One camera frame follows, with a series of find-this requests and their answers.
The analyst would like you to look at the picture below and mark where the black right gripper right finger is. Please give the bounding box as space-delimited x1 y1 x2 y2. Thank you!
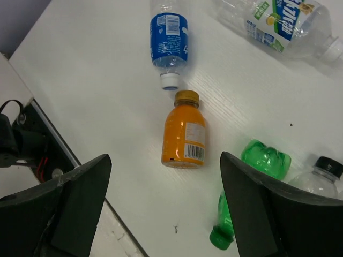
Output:
220 152 342 256

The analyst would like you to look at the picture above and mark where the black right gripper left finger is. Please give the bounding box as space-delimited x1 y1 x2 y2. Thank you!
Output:
1 154 112 256

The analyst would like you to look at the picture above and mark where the green plastic bottle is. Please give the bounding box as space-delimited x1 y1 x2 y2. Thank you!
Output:
209 139 292 251

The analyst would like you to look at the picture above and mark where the black cap clear bottle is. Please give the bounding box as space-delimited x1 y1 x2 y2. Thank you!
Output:
288 156 342 199

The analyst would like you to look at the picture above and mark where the orange juice bottle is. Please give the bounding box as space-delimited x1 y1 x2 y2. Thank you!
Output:
161 90 206 169

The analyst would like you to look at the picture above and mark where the green white label clear bottle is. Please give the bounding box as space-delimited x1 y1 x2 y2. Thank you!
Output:
214 0 342 64

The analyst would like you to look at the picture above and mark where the blue label water bottle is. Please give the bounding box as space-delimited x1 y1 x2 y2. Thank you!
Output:
150 1 189 90

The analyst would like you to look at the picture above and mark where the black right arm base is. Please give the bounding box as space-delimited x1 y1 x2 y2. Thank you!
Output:
1 99 80 183

